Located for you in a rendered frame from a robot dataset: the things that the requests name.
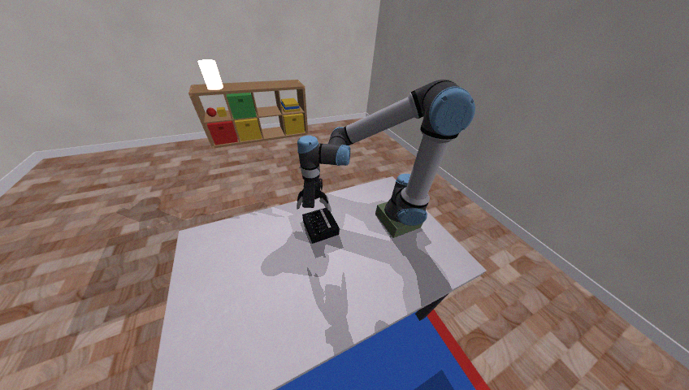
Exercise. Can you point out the black lighting desk panel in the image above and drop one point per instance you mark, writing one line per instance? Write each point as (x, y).
(321, 225)

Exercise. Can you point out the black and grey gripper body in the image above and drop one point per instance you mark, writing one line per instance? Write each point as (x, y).
(318, 186)

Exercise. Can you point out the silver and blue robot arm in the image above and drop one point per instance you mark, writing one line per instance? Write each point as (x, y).
(447, 110)

